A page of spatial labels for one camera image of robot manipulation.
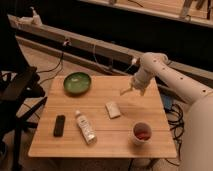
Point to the black remote control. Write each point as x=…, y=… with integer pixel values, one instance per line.
x=59, y=126

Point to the white cup with red contents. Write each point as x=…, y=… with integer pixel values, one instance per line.
x=141, y=133

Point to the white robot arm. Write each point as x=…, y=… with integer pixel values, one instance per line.
x=197, y=147

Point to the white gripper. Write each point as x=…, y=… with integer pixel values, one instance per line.
x=136, y=84

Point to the blue power box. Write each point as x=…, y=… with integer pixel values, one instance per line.
x=167, y=102

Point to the white sponge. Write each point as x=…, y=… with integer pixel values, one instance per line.
x=113, y=109

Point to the white plastic bottle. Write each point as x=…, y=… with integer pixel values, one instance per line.
x=85, y=127

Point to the white spray bottle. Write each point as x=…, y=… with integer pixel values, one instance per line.
x=35, y=19

